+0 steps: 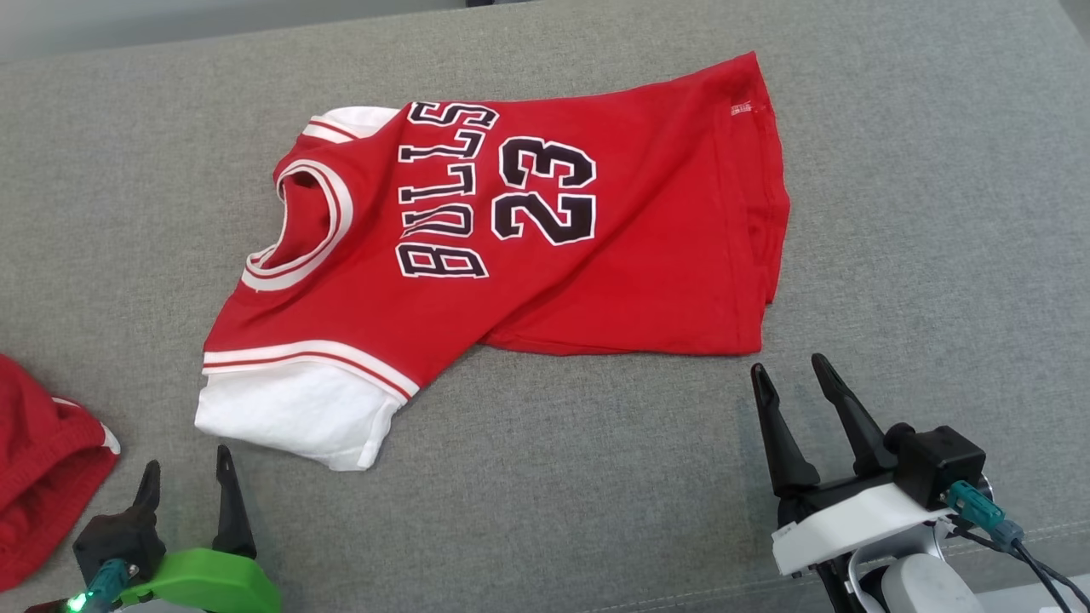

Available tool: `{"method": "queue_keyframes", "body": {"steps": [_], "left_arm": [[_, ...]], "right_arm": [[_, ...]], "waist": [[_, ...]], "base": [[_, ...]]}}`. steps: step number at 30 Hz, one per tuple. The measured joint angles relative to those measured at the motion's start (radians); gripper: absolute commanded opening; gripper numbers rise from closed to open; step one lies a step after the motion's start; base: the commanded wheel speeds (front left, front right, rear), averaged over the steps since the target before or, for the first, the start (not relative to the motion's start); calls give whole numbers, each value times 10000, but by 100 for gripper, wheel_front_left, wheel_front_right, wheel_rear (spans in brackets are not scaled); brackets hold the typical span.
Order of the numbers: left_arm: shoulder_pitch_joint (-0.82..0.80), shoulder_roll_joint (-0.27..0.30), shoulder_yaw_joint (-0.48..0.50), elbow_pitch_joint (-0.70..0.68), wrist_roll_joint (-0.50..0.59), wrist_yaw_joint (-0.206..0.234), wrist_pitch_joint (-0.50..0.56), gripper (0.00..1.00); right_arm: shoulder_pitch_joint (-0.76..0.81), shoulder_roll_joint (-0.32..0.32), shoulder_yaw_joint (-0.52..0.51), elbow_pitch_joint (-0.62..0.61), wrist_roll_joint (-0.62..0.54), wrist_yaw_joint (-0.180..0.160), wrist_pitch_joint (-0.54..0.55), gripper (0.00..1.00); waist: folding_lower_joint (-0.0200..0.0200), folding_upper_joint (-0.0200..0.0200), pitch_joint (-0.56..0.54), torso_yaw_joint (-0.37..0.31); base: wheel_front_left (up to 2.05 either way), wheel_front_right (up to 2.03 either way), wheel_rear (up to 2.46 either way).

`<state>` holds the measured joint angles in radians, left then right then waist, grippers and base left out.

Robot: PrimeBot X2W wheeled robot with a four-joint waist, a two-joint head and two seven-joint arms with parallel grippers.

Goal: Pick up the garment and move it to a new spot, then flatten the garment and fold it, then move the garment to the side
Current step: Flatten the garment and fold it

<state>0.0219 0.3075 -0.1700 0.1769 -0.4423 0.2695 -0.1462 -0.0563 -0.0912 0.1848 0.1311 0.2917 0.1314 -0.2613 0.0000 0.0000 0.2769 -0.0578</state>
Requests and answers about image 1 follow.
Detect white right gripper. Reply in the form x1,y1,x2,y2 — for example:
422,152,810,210
751,353,950,578

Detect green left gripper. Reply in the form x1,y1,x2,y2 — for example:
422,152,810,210
119,444,282,613

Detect red mesh basketball shorts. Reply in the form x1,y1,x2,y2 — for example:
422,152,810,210
0,353,122,593

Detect red Bulls 23 jersey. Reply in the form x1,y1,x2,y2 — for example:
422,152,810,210
194,51,791,472

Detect grey fabric sofa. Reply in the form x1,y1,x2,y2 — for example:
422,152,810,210
0,0,1090,613

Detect left black cable teal plug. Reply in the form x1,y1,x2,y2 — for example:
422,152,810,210
66,558,141,613

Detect black cable teal plug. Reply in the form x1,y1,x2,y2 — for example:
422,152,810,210
945,481,1090,613
66,558,141,613

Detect right black cable teal plug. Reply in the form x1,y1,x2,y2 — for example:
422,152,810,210
945,481,1090,613

